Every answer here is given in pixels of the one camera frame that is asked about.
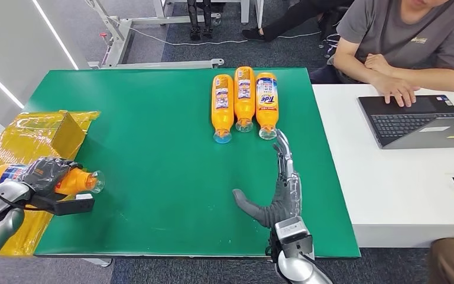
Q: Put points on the orange bottle with blue-tinted cap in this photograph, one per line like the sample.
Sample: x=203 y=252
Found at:
x=222 y=117

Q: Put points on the dark grey laptop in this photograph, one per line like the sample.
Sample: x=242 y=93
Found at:
x=407 y=125

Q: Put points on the yellow plastic wrapped box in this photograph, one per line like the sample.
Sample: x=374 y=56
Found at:
x=35 y=137

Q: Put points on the white metal stand frame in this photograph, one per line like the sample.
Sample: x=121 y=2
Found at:
x=117 y=39

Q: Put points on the person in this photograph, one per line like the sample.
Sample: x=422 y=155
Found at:
x=399 y=31
x=289 y=21

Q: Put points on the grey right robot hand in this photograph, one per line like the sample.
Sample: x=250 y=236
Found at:
x=285 y=196

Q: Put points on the white table legs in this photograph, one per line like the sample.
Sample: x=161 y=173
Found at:
x=245 y=11

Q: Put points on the white light strip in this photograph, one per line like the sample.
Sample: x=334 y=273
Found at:
x=54 y=35
x=0 y=83

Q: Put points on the person's right hand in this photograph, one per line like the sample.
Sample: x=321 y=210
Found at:
x=395 y=89

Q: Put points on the orange bottle with clear cap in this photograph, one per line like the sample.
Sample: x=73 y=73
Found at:
x=244 y=106

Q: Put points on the white desk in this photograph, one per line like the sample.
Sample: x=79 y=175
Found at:
x=387 y=188

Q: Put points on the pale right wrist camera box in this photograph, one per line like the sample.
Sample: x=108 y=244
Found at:
x=293 y=235

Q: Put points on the orange bottle showing Tide logo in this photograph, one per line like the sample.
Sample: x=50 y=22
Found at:
x=267 y=113

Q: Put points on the person's left hand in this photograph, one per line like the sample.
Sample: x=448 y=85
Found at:
x=377 y=63

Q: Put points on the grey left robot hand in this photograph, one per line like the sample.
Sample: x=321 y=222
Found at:
x=45 y=176

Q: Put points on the orange Tide detergent bottle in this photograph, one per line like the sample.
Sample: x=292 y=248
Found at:
x=76 y=182

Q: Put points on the green table cover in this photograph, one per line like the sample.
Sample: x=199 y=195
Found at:
x=152 y=137

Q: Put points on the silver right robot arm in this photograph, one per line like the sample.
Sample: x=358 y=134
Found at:
x=297 y=272

